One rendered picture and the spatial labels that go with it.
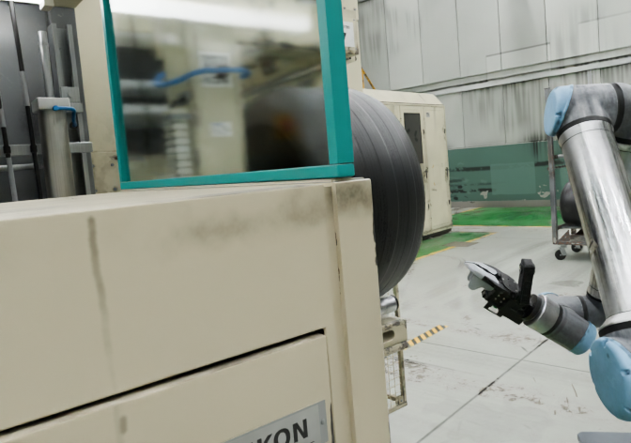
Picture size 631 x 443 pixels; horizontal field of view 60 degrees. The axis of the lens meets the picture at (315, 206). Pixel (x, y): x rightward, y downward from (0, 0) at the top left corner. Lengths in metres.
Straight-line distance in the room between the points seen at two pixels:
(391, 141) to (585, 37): 11.44
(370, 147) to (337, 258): 0.78
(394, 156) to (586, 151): 0.41
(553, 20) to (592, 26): 0.79
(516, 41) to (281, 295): 12.76
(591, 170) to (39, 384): 1.13
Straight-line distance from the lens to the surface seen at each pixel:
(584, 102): 1.38
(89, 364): 0.37
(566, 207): 6.58
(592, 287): 1.65
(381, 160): 1.24
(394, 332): 1.45
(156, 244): 0.38
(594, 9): 12.68
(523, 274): 1.43
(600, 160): 1.31
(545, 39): 12.89
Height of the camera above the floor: 1.28
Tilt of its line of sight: 4 degrees down
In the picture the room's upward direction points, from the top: 5 degrees counter-clockwise
